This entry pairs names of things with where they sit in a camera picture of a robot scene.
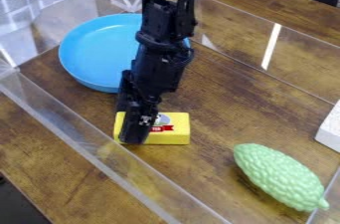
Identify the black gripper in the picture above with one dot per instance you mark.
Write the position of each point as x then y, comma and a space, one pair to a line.
154, 75

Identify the yellow butter block toy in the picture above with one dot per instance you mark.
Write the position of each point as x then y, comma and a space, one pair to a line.
170, 131

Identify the blue round tray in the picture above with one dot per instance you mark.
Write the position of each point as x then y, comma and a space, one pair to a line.
101, 48

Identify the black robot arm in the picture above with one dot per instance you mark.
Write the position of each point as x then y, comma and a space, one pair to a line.
177, 11

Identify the white foam block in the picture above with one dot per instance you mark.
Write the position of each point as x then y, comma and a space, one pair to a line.
329, 132

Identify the green bitter gourd toy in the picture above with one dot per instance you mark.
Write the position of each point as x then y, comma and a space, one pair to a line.
282, 177

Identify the clear acrylic enclosure wall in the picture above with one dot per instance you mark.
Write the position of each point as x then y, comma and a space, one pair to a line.
262, 84

